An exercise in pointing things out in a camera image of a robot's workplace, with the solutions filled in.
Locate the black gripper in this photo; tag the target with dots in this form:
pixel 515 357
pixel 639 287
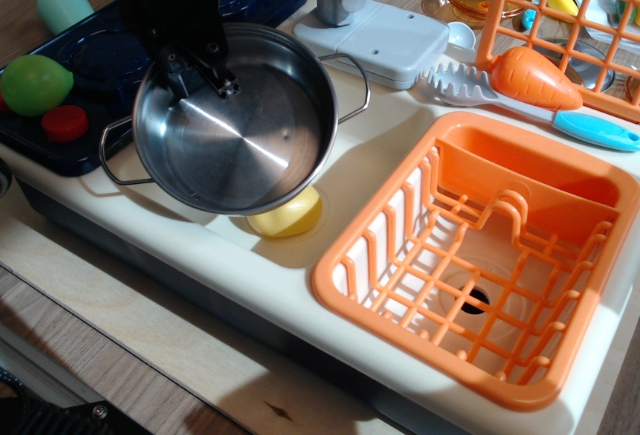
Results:
pixel 186 41

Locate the stainless steel pan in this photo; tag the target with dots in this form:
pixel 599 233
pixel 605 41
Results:
pixel 244 153

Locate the cream toy sink unit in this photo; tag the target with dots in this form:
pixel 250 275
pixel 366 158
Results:
pixel 263 287

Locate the orange plastic drying rack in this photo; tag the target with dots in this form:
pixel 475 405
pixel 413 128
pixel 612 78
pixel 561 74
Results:
pixel 484 255

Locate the red bottle cap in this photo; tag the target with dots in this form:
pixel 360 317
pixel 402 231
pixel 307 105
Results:
pixel 65 123

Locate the mint green cup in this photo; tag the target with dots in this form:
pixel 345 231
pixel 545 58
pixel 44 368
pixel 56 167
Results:
pixel 60 15

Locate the grey toy faucet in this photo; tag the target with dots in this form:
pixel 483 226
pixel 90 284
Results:
pixel 395 47

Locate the white measuring spoon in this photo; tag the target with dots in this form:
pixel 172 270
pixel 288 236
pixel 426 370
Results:
pixel 462 42

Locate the amber transparent bowl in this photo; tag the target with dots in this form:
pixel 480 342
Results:
pixel 471 12

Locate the orange toy carrot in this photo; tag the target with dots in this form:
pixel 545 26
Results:
pixel 526 75

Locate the orange wire basket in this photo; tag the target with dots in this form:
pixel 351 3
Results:
pixel 600 44

